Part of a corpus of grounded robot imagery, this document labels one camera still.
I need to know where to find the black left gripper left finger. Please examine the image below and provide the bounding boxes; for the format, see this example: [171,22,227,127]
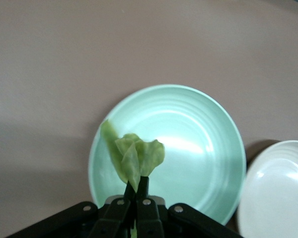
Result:
[89,182,137,238]

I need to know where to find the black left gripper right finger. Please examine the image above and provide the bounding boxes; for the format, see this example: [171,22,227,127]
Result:
[136,176,164,238]

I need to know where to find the green lettuce leaf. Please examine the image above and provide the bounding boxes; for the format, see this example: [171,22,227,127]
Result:
[100,119,166,238]

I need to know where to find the mint green plate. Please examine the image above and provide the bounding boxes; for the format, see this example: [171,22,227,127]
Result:
[88,84,247,225]

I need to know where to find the pale pink plate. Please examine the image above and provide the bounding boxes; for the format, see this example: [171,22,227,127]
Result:
[237,140,298,238]

